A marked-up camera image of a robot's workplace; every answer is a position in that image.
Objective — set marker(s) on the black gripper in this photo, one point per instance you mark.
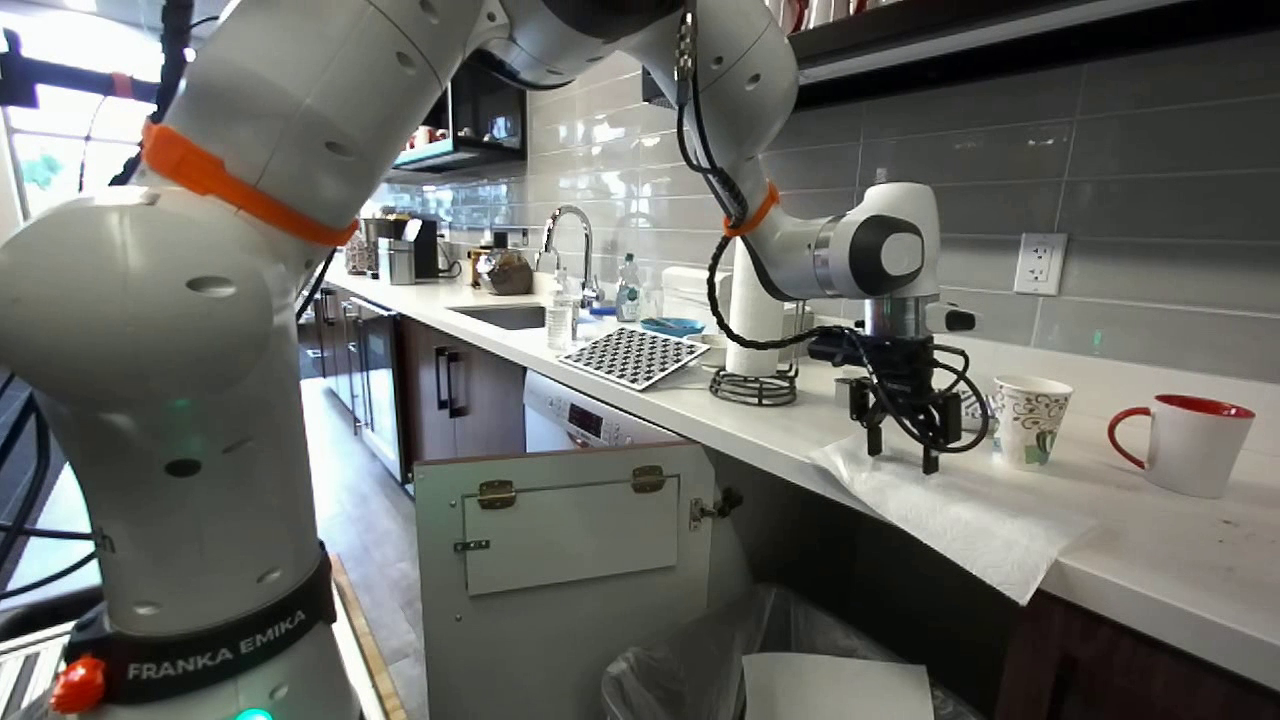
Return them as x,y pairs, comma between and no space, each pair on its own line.
906,376

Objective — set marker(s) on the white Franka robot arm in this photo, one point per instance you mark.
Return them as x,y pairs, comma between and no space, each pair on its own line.
203,374

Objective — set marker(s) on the patterned paper cup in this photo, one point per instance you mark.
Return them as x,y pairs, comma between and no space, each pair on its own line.
1032,421

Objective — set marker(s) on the blue bowl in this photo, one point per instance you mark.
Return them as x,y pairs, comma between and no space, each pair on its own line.
670,327

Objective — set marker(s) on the black white checker board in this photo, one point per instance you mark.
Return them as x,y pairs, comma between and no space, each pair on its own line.
636,358

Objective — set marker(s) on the white mug red inside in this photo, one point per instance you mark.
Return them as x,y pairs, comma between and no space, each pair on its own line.
1193,444

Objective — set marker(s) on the soap bottle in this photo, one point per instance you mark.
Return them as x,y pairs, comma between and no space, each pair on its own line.
631,288

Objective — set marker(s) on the steel dishwasher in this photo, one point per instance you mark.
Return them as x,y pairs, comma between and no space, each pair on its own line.
587,413

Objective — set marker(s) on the brown wooden lower cabinet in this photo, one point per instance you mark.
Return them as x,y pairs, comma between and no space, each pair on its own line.
1135,666

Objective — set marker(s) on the grey trash bin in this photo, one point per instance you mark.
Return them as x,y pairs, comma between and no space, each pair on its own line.
664,680

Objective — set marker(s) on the clear plastic water bottle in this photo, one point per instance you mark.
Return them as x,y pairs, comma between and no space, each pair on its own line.
564,319

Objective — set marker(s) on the open cabinet door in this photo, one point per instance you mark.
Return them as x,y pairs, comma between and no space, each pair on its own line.
562,586

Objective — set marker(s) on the chrome faucet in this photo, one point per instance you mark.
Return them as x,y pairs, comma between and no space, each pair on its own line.
564,226

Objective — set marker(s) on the kitchen sink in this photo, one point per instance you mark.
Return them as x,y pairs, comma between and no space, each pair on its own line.
506,319

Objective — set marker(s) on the dark lower cabinet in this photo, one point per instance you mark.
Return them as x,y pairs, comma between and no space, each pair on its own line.
463,395

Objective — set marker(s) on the coffee machine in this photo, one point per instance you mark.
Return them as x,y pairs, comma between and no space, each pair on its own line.
400,250

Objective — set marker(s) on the white wall outlet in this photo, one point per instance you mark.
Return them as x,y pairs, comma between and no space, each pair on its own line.
1043,260

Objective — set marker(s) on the dark wall shelf with mugs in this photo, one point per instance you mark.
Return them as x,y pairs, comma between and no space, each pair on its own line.
1001,33

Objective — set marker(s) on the open black wall cabinet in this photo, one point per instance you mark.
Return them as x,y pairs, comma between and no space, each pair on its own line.
486,114

